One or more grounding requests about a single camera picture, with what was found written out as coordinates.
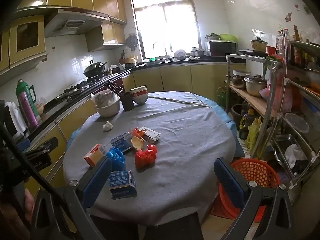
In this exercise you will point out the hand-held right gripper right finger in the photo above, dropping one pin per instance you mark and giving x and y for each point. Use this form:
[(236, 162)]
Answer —
[(230, 180)]

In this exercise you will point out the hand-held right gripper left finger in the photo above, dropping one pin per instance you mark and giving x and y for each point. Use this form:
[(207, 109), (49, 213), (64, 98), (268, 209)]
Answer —
[(97, 180)]

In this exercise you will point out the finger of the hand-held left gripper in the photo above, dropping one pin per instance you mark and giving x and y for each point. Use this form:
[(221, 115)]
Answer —
[(43, 145), (23, 144)]

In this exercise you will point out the orange and white box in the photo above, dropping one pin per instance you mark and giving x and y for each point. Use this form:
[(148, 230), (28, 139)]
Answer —
[(93, 155)]

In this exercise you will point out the blue medicine box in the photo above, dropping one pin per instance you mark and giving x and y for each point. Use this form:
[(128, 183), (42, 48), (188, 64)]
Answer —
[(121, 141), (122, 182)]

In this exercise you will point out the blue plastic bag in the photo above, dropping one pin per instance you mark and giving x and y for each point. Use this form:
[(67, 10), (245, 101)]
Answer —
[(116, 156)]

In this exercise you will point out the orange plastic basket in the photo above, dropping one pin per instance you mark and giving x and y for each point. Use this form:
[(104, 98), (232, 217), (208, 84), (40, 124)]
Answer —
[(260, 173)]

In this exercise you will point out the red plastic bag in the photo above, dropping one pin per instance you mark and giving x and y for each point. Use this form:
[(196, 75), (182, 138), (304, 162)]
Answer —
[(145, 157)]

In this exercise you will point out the garlic bulb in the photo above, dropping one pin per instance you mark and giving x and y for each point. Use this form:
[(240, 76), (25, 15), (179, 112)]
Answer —
[(107, 126)]

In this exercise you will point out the yellow fruit peel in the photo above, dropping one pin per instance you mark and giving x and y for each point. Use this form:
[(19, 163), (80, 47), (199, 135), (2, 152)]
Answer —
[(137, 142)]

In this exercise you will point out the small orange wrapper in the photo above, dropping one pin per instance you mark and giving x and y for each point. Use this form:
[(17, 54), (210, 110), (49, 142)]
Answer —
[(135, 131)]

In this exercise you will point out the white medicine box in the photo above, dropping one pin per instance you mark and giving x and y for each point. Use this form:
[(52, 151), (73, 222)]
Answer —
[(151, 133)]

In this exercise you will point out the person's left hand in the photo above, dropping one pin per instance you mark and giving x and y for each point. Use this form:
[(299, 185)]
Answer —
[(29, 203)]

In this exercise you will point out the white cloth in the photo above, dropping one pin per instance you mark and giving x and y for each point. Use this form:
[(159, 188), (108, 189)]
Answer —
[(11, 120)]

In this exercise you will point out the pink thermos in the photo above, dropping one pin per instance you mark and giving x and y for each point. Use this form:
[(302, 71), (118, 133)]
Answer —
[(28, 111)]

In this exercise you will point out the bowl in clear bag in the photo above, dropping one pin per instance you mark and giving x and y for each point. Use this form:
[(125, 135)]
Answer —
[(40, 107)]

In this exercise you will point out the yellow plastic bag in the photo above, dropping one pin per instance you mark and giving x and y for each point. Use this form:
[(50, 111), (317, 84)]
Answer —
[(253, 135)]

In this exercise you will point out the cooking oil jug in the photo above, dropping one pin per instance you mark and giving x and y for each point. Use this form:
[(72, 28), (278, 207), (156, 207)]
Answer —
[(246, 125)]

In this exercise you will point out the green thermos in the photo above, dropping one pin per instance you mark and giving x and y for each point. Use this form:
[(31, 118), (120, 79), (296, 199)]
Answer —
[(22, 85)]

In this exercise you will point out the grey tablecloth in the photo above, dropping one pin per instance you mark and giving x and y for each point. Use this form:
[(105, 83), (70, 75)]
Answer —
[(187, 135)]

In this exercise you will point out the steel tray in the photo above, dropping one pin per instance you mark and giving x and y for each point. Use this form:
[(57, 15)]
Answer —
[(281, 142)]

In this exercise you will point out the blue tablecloth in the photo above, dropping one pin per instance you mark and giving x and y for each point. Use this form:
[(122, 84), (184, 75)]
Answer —
[(225, 116)]

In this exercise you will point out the gas stove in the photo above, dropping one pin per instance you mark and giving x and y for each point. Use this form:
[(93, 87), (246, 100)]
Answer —
[(75, 89)]

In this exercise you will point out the dark jar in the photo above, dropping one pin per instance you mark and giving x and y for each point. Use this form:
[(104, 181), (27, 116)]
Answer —
[(237, 115)]

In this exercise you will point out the white plastic bag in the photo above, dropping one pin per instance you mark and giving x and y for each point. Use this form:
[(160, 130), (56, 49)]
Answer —
[(293, 153)]

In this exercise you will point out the metal basin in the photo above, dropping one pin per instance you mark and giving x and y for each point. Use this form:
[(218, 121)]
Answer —
[(110, 110)]

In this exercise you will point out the plastic-wrapped bowls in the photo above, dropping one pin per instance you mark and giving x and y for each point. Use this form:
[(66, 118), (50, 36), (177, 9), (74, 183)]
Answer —
[(103, 97)]

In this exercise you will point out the wooden shelf board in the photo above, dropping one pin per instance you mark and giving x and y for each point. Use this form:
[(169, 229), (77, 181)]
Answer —
[(252, 101)]

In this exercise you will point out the black chopstick holder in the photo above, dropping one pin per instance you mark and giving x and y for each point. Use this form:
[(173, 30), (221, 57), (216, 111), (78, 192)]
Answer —
[(127, 102)]

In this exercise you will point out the clear plastic container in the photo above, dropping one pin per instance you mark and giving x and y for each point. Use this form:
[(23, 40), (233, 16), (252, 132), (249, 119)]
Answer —
[(296, 122)]

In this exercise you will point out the metal storage rack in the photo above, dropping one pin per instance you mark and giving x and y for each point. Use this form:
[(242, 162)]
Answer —
[(271, 100)]

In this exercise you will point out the black wok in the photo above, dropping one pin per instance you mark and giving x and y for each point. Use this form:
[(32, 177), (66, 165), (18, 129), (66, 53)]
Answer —
[(93, 70)]

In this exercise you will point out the red-banded white bowl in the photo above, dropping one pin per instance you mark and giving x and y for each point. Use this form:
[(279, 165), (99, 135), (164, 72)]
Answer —
[(140, 98)]

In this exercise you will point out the long wooden stick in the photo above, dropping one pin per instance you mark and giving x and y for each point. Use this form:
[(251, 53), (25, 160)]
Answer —
[(180, 101)]

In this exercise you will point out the pink plastic bag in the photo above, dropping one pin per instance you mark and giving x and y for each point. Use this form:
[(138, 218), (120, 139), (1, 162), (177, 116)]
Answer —
[(277, 97)]

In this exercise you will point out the large stainless steel pot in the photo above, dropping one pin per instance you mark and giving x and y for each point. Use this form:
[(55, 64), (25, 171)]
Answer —
[(255, 86)]

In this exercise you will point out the small stainless steel pot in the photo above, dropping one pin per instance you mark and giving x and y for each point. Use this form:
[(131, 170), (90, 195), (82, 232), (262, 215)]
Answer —
[(240, 80)]

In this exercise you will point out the cutting board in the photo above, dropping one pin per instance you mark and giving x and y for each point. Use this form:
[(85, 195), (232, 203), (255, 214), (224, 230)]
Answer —
[(130, 60)]

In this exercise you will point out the range hood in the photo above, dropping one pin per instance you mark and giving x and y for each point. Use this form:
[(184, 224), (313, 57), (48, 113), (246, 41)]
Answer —
[(75, 21)]

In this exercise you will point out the induction cooker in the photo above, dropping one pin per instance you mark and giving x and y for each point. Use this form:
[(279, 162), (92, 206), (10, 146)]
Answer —
[(252, 53)]

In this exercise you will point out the microwave oven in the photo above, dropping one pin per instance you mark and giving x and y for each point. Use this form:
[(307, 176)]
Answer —
[(222, 48)]

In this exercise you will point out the aluminium pot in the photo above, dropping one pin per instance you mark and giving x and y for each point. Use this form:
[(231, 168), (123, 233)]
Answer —
[(197, 52)]

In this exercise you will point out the red cup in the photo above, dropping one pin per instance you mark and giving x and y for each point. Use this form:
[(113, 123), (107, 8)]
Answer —
[(270, 50)]

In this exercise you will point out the white plates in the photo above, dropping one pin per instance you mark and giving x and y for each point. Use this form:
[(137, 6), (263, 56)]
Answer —
[(179, 54)]

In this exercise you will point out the hanging round strainer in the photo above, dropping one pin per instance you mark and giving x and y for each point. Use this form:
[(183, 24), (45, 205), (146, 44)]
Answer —
[(131, 41)]

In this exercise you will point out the lidded enamel pot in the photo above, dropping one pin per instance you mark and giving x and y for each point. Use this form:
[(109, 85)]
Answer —
[(259, 45)]

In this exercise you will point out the green basin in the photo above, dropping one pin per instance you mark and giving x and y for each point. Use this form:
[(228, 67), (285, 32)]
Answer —
[(228, 38)]

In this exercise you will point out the leafy vegetables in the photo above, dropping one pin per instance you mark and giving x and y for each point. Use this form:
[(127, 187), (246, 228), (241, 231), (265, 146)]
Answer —
[(212, 37)]

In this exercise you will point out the sink faucet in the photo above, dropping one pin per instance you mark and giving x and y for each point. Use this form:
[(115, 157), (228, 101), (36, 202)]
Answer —
[(165, 51)]

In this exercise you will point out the dark sauce bottle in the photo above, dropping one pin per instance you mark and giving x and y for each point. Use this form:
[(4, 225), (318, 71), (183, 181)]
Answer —
[(297, 52)]

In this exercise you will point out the clear oil bottle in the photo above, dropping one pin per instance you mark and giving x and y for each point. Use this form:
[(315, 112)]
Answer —
[(281, 43)]

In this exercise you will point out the window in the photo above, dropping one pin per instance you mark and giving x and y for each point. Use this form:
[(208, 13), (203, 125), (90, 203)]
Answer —
[(165, 22)]

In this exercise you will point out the glass-door wall cabinet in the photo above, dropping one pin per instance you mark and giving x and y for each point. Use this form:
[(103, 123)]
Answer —
[(25, 38)]

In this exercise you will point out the small yellow wall cabinet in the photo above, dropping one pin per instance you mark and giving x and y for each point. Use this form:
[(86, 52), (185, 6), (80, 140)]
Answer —
[(105, 36)]

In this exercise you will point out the wall sticker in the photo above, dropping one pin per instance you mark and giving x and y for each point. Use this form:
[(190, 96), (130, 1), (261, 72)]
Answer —
[(289, 16)]

